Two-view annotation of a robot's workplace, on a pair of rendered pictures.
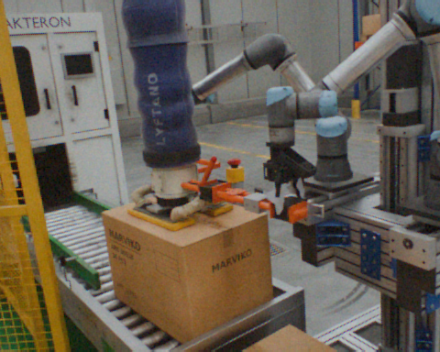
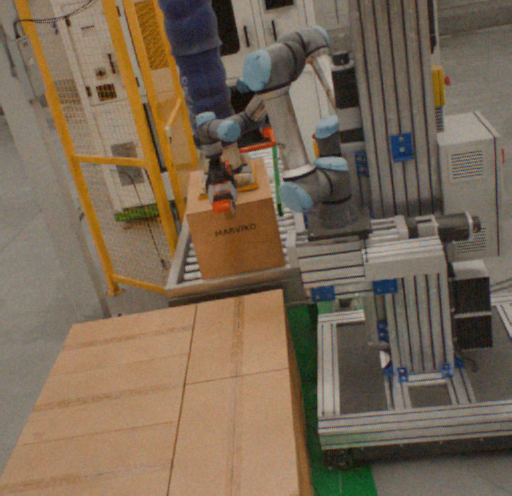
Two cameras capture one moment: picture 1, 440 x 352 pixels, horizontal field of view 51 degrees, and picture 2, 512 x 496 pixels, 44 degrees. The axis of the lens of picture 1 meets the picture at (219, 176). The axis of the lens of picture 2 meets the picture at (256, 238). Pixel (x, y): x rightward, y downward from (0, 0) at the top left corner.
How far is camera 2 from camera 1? 1.91 m
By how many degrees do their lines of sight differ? 39
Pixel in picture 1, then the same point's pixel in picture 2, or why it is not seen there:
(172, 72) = (197, 76)
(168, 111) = (196, 106)
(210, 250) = (211, 220)
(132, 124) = (474, 11)
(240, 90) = not seen: outside the picture
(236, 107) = not seen: outside the picture
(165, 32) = (186, 45)
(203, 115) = not seen: outside the picture
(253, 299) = (261, 263)
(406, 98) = (343, 117)
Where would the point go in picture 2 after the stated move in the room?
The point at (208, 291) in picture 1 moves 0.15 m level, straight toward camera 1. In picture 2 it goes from (213, 249) to (193, 264)
